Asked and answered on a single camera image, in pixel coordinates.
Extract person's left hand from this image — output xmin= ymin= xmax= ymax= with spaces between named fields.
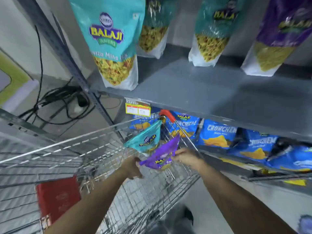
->
xmin=121 ymin=156 xmax=144 ymax=180

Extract person's right hand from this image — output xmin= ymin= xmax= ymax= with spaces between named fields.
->
xmin=172 ymin=148 xmax=205 ymax=172

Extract grey metal shelf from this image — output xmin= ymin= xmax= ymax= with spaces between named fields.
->
xmin=14 ymin=0 xmax=312 ymax=193

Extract person's right forearm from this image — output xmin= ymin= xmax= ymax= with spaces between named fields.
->
xmin=198 ymin=159 xmax=298 ymax=234

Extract person's left forearm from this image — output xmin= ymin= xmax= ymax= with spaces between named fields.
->
xmin=44 ymin=164 xmax=132 ymax=234

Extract person's dark trouser leg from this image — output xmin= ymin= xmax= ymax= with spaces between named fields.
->
xmin=146 ymin=204 xmax=195 ymax=234

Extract red item in cart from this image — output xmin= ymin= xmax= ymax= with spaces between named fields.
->
xmin=36 ymin=176 xmax=82 ymax=225

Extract row of blue chip packets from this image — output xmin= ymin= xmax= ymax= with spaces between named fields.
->
xmin=129 ymin=110 xmax=312 ymax=173

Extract small yellow price tag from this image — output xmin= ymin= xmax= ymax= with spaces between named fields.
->
xmin=125 ymin=102 xmax=151 ymax=117

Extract black power adapter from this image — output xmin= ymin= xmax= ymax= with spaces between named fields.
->
xmin=77 ymin=95 xmax=89 ymax=108

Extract grey perforated metal beam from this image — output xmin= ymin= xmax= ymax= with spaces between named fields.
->
xmin=0 ymin=108 xmax=60 ymax=142

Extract steel wire shopping cart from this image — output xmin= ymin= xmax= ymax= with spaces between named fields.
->
xmin=0 ymin=112 xmax=204 ymax=234

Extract black cables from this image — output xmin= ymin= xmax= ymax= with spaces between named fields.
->
xmin=18 ymin=25 xmax=98 ymax=126

